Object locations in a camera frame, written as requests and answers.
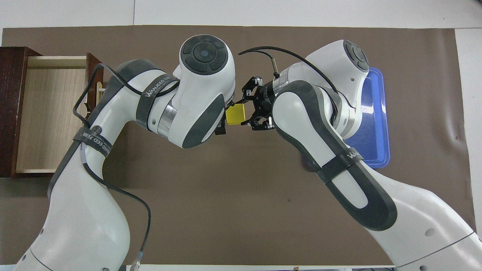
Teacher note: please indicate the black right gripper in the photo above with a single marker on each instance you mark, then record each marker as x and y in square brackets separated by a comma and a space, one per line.
[266, 98]

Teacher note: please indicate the yellow cube block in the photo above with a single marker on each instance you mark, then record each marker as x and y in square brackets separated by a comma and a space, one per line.
[236, 114]

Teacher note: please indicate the dark wooden drawer cabinet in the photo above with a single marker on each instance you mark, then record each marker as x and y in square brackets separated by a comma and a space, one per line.
[45, 113]

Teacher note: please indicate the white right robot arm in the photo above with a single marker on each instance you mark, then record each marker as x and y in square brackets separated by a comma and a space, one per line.
[414, 226]

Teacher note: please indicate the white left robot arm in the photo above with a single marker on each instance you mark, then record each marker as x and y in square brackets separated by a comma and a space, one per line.
[94, 226]

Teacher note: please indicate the brown table mat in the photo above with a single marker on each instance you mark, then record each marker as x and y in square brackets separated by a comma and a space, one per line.
[244, 195]

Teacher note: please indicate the blue plastic tray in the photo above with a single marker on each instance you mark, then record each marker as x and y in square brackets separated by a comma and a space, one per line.
[376, 113]

